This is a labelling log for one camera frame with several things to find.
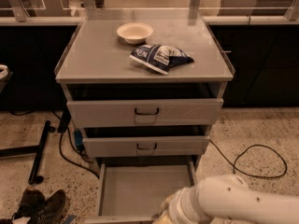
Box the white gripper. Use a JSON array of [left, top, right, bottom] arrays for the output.
[[152, 187, 212, 224]]

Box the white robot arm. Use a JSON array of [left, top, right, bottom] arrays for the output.
[[153, 175, 299, 224]]

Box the grey bottom drawer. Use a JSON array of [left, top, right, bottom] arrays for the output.
[[85, 156, 196, 224]]

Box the grey drawer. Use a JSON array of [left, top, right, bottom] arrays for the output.
[[83, 125, 209, 157], [85, 156, 196, 224], [67, 83, 223, 128]]

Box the grey middle drawer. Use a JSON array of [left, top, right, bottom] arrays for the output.
[[83, 125, 209, 157]]

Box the grey drawer cabinet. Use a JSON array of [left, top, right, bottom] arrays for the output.
[[54, 7, 236, 170]]

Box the grey top drawer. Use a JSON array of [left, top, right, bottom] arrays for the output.
[[67, 83, 223, 128]]

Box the blue tape on floor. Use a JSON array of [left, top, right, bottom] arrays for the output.
[[63, 215, 76, 224]]

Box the dark right shoe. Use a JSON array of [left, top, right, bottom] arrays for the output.
[[28, 189, 69, 224]]

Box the dark shoe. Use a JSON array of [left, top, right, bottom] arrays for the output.
[[13, 188, 45, 219], [28, 189, 69, 224]]

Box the dark left shoe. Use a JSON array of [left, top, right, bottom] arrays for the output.
[[13, 188, 45, 219]]

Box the black metal stand base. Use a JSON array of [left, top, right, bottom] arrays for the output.
[[0, 120, 55, 185]]

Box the blue white chip bag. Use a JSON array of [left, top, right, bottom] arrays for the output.
[[130, 45, 194, 75]]

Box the white paper bowl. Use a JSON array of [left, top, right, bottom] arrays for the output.
[[117, 22, 153, 45]]

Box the white object at left edge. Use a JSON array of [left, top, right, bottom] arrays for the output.
[[0, 64, 9, 81]]

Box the black middle drawer handle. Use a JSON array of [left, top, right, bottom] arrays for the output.
[[136, 143, 158, 151]]

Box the black drawer handle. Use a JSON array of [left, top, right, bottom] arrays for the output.
[[136, 143, 158, 151], [135, 107, 160, 116]]

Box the black top drawer handle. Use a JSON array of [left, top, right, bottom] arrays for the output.
[[135, 107, 160, 116]]

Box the black floor cable right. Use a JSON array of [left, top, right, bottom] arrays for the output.
[[210, 139, 289, 179]]

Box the black floor cable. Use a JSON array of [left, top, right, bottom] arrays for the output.
[[210, 139, 289, 179], [8, 109, 101, 179]]

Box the black floor cable left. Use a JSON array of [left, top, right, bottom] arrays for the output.
[[8, 109, 101, 179]]

